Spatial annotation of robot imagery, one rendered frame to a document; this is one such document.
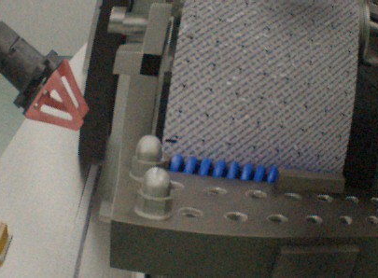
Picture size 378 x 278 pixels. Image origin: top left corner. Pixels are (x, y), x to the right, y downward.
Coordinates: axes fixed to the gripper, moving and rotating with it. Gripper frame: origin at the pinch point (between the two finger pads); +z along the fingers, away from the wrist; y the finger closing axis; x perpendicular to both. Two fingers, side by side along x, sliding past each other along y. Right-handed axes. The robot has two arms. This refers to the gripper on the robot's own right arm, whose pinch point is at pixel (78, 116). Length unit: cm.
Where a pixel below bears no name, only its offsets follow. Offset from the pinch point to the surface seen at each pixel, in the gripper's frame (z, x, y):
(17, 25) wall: -99, -132, -559
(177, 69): 5.8, 11.6, 0.8
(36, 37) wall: -65, -129, -558
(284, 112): 18.3, 15.7, 0.9
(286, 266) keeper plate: 23.2, 6.7, 22.5
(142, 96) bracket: 5.7, 5.0, -7.4
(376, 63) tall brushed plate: 30.4, 32.5, -13.0
